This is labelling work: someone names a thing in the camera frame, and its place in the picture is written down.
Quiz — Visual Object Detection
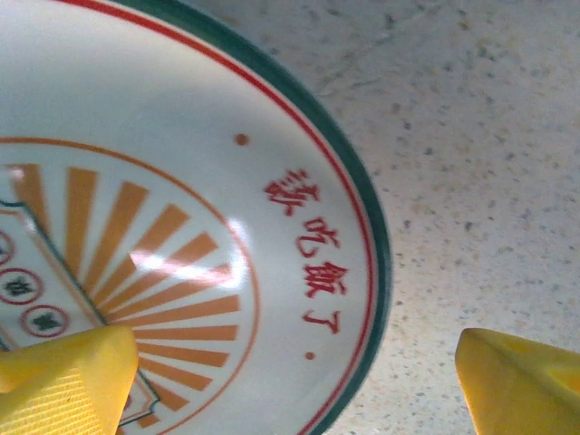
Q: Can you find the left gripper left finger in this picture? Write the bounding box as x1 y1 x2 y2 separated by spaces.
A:
0 324 140 435

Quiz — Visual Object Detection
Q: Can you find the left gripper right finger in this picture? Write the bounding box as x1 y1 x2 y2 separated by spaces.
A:
455 328 580 435

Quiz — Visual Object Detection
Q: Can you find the white plate orange sunburst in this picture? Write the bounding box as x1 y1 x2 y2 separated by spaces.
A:
0 0 393 435

